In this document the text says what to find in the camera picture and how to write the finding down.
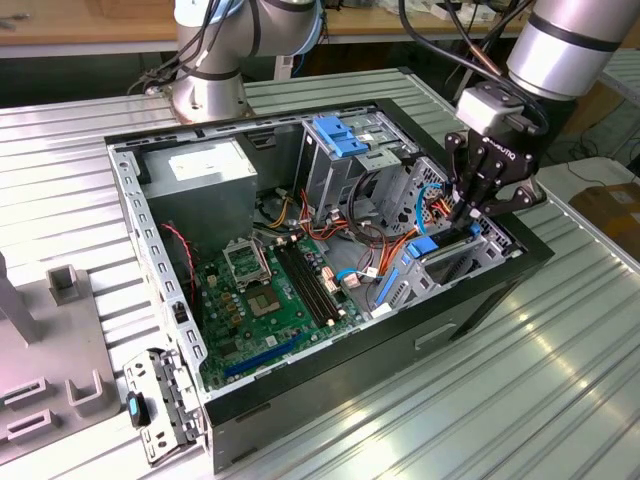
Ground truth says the hard disk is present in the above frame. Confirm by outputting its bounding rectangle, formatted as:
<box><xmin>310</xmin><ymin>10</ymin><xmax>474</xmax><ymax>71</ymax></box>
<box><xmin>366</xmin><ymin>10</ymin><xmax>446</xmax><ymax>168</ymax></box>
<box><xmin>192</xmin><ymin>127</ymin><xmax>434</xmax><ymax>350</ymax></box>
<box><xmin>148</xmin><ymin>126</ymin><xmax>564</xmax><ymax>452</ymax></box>
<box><xmin>374</xmin><ymin>219</ymin><xmax>484</xmax><ymax>309</ymax></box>

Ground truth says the orange red power wire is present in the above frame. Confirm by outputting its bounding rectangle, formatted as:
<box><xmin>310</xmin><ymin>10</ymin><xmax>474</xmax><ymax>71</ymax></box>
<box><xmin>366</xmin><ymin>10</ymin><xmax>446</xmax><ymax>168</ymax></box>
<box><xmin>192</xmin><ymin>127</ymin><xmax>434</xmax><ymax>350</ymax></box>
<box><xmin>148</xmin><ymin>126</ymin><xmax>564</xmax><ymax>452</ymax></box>
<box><xmin>427</xmin><ymin>192</ymin><xmax>456</xmax><ymax>219</ymax></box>

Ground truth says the yellow black wire bundle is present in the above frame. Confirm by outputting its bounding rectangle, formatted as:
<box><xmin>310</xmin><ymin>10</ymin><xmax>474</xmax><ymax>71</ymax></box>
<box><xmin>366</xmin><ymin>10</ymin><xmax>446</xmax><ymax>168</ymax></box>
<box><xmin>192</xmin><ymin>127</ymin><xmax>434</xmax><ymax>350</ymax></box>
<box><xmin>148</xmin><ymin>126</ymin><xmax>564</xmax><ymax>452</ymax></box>
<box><xmin>259</xmin><ymin>192</ymin><xmax>294</xmax><ymax>231</ymax></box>

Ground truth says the black PC case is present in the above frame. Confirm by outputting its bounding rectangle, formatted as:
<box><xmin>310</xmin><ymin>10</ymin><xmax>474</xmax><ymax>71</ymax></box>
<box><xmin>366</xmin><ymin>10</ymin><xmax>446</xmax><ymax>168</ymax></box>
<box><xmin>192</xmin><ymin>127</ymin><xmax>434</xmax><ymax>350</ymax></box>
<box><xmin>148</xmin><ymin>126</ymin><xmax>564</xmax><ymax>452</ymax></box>
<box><xmin>102</xmin><ymin>97</ymin><xmax>556</xmax><ymax>476</ymax></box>

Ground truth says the metal card retention bracket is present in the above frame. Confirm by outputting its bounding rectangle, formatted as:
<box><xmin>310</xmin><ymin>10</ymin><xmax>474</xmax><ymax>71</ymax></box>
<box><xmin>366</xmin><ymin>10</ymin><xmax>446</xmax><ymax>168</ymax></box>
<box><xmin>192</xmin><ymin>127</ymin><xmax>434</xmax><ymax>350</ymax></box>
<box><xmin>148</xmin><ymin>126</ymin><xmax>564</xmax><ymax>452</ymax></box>
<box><xmin>122</xmin><ymin>347</ymin><xmax>209</xmax><ymax>469</ymax></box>

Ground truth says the red black twisted wire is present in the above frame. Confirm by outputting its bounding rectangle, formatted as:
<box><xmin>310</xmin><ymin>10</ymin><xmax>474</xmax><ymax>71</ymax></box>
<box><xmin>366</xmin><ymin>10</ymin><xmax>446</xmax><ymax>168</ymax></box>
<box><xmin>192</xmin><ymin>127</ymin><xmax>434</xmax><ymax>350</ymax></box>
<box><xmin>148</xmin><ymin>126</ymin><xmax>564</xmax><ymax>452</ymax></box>
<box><xmin>160</xmin><ymin>223</ymin><xmax>197</xmax><ymax>306</ymax></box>

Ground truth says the blue plastic drive bracket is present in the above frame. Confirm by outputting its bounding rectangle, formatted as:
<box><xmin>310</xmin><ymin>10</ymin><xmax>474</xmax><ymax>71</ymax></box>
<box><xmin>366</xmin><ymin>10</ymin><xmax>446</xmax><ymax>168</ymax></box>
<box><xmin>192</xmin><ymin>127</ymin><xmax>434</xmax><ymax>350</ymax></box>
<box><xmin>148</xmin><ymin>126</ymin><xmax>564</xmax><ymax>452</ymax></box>
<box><xmin>310</xmin><ymin>114</ymin><xmax>370</xmax><ymax>158</ymax></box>

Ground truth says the green motherboard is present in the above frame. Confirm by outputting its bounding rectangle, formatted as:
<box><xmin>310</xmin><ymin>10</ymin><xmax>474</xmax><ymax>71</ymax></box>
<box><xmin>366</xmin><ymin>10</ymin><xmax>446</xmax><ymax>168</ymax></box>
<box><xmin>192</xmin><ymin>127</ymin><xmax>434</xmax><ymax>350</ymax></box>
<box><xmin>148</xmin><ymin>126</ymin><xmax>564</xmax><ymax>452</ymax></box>
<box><xmin>192</xmin><ymin>237</ymin><xmax>364</xmax><ymax>394</ymax></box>

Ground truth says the grey parts rack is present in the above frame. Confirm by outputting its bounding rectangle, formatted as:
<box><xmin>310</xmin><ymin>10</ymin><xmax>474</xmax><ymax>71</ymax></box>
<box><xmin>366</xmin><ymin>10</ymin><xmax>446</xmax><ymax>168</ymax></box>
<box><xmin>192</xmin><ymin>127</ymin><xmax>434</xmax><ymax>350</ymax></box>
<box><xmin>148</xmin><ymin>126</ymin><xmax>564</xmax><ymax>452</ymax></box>
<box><xmin>0</xmin><ymin>252</ymin><xmax>126</xmax><ymax>449</ymax></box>

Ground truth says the black RAM slot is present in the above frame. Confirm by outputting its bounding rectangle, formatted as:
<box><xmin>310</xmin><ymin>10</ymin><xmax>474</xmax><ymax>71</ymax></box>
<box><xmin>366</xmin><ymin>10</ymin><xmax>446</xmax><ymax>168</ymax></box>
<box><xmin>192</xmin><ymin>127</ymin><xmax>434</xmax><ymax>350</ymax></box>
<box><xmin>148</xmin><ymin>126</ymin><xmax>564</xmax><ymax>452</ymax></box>
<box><xmin>288</xmin><ymin>243</ymin><xmax>339</xmax><ymax>326</ymax></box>
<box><xmin>276</xmin><ymin>244</ymin><xmax>326</xmax><ymax>330</ymax></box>

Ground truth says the black cable bundle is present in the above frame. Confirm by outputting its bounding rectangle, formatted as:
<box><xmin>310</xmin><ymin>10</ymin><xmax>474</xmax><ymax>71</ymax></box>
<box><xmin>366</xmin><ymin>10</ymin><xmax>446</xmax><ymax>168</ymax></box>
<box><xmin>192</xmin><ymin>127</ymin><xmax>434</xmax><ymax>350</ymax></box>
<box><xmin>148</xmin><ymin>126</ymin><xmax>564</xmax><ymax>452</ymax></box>
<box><xmin>127</xmin><ymin>0</ymin><xmax>261</xmax><ymax>96</ymax></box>

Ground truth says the metal socket cover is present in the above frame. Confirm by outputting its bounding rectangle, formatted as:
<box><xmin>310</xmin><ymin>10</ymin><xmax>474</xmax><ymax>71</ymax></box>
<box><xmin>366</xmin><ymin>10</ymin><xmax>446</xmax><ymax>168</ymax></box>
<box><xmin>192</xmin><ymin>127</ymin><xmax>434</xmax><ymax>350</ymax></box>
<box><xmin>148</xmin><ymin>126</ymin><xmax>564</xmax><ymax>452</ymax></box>
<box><xmin>222</xmin><ymin>239</ymin><xmax>275</xmax><ymax>290</ymax></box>

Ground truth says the metal drive cage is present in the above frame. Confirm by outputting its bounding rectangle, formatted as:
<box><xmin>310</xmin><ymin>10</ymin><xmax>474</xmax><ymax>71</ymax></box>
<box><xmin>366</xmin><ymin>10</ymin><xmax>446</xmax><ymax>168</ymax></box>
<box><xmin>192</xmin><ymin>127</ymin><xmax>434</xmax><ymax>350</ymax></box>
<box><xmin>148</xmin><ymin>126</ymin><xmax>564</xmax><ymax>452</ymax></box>
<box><xmin>294</xmin><ymin>110</ymin><xmax>419</xmax><ymax>224</ymax></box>

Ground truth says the orange red wire bundle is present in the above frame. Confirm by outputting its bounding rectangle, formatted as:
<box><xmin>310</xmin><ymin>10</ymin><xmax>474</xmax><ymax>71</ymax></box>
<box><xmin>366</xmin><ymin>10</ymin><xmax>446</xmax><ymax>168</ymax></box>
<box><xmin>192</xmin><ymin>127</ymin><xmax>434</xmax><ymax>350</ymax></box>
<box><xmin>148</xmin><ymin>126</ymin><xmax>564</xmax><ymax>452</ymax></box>
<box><xmin>297</xmin><ymin>187</ymin><xmax>419</xmax><ymax>289</ymax></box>

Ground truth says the wooden desk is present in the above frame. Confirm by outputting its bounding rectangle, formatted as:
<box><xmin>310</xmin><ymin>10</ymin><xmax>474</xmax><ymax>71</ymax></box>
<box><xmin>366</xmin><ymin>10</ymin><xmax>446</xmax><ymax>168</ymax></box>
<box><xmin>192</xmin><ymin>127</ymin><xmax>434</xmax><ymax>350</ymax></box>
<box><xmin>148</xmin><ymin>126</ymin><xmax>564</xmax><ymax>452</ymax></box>
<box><xmin>0</xmin><ymin>0</ymin><xmax>531</xmax><ymax>59</ymax></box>

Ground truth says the blue data wire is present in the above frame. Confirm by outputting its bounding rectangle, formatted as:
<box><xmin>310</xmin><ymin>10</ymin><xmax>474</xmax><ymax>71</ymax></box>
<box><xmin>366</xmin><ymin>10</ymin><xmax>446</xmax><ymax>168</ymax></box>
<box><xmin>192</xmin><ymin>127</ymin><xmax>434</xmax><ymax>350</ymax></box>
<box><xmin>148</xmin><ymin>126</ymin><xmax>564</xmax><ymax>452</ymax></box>
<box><xmin>416</xmin><ymin>181</ymin><xmax>447</xmax><ymax>235</ymax></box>

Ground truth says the CPU socket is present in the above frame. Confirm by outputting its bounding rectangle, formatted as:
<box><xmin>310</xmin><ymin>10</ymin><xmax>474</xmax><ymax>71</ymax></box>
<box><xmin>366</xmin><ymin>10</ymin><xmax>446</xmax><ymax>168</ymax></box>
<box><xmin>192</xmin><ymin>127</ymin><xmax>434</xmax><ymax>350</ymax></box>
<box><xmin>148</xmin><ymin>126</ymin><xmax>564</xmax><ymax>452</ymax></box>
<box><xmin>242</xmin><ymin>282</ymin><xmax>281</xmax><ymax>320</ymax></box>

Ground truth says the grey power supply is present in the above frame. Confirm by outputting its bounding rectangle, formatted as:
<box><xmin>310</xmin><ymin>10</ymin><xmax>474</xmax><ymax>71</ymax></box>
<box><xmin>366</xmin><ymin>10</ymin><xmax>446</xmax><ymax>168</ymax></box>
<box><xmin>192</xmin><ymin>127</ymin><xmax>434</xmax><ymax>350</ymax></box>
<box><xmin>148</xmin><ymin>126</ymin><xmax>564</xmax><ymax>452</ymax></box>
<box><xmin>137</xmin><ymin>137</ymin><xmax>261</xmax><ymax>251</ymax></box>

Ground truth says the blue expansion slot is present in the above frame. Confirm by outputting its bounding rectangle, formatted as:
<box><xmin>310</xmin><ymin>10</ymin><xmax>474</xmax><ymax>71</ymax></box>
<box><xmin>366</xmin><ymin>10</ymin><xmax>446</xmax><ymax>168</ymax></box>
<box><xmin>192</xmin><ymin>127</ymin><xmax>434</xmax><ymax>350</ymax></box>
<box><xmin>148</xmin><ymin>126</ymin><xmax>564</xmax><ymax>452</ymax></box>
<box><xmin>223</xmin><ymin>333</ymin><xmax>304</xmax><ymax>380</ymax></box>

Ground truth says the metal frame table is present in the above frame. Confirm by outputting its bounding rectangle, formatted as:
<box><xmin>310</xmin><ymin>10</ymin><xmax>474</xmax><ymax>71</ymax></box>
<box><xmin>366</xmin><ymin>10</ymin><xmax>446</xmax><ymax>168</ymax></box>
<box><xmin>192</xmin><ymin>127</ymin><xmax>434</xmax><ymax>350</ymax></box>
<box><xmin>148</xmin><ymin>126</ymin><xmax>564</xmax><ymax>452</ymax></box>
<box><xmin>597</xmin><ymin>47</ymin><xmax>640</xmax><ymax>166</ymax></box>

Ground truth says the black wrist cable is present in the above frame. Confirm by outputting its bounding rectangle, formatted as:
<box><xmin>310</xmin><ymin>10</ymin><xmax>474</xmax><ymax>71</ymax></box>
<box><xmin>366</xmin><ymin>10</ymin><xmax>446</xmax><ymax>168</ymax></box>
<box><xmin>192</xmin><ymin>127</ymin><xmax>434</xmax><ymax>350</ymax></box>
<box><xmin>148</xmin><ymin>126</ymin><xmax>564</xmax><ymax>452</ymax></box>
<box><xmin>397</xmin><ymin>0</ymin><xmax>551</xmax><ymax>131</ymax></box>

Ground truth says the brown cardboard box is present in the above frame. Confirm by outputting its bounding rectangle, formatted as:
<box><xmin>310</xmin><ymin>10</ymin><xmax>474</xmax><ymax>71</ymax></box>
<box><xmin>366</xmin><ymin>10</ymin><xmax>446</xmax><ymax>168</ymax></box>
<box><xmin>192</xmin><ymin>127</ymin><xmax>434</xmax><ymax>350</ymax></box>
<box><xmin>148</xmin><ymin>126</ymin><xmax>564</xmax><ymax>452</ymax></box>
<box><xmin>569</xmin><ymin>182</ymin><xmax>640</xmax><ymax>251</ymax></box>

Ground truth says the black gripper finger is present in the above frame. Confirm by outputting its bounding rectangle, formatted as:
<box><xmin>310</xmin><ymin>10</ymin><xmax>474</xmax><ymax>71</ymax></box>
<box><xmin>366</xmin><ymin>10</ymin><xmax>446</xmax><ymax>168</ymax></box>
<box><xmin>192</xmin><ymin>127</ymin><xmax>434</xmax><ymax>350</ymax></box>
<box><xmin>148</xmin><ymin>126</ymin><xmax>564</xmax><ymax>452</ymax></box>
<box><xmin>471</xmin><ymin>161</ymin><xmax>547</xmax><ymax>218</ymax></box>
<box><xmin>444</xmin><ymin>131</ymin><xmax>490</xmax><ymax>229</ymax></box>

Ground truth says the black blue card latch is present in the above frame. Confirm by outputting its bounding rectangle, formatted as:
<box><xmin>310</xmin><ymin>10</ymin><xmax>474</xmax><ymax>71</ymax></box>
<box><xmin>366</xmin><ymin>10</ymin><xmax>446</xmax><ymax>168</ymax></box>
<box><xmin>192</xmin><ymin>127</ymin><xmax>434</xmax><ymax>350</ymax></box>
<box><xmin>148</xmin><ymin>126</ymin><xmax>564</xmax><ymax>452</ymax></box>
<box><xmin>125</xmin><ymin>391</ymin><xmax>151</xmax><ymax>429</ymax></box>

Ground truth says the metal disk bay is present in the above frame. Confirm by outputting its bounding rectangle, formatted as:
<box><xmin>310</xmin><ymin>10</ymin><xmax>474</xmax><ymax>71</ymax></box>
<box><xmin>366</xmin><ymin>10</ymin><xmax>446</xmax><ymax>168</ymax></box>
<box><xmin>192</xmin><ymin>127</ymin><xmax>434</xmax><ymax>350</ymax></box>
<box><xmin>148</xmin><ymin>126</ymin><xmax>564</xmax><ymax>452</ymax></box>
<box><xmin>372</xmin><ymin>154</ymin><xmax>524</xmax><ymax>321</ymax></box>

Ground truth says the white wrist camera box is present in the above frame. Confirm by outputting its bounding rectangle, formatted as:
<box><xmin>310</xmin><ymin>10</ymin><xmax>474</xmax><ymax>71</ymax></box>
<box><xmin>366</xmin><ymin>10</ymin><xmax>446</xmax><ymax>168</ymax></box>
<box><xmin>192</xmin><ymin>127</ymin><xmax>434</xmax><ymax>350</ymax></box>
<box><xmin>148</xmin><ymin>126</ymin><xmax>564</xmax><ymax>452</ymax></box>
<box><xmin>455</xmin><ymin>85</ymin><xmax>529</xmax><ymax>137</ymax></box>

